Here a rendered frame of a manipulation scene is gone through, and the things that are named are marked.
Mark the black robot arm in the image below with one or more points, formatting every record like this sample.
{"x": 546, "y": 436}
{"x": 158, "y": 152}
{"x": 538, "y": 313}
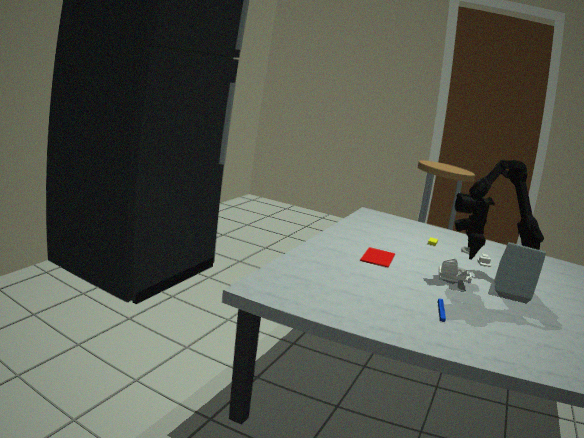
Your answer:
{"x": 474, "y": 202}

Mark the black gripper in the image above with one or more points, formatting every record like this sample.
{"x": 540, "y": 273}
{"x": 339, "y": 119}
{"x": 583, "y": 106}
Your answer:
{"x": 475, "y": 239}

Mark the red flat rectangular plate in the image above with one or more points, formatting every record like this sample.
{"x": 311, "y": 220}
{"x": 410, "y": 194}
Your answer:
{"x": 378, "y": 257}

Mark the blue flat bar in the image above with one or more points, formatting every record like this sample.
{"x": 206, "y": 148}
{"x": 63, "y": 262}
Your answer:
{"x": 441, "y": 310}

